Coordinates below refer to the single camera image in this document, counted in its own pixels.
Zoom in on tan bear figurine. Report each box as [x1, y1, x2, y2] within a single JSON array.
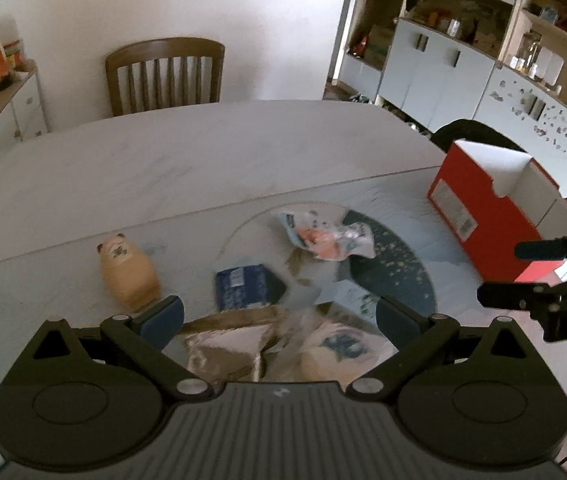
[[96, 232, 162, 311]]

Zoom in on dark blue tissue packet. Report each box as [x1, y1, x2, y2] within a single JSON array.
[[214, 262, 284, 311]]

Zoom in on white marble desktop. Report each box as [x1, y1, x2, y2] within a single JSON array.
[[0, 99, 567, 480]]

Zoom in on clear plastic snack bag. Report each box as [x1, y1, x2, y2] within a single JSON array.
[[272, 209, 375, 262]]

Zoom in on white storage container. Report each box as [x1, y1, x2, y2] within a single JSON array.
[[537, 47, 565, 84]]

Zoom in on white wall cabinet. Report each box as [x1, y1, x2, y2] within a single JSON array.
[[323, 0, 567, 186]]

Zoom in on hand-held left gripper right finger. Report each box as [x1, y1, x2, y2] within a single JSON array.
[[346, 296, 534, 403]]

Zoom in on glass jar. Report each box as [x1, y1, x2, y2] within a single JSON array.
[[517, 32, 544, 75]]

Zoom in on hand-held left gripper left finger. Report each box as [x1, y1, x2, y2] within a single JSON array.
[[31, 296, 214, 403]]

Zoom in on brown wooden chair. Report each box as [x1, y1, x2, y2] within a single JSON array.
[[105, 37, 226, 117]]

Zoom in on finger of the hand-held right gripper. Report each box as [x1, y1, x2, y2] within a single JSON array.
[[513, 230, 567, 273], [477, 267, 567, 322]]

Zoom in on red and white cardboard box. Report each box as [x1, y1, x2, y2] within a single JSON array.
[[427, 140, 567, 283]]

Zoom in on white side cabinet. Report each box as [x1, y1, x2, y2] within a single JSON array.
[[0, 60, 48, 161]]

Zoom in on round glass turntable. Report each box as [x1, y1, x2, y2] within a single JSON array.
[[214, 200, 437, 391]]

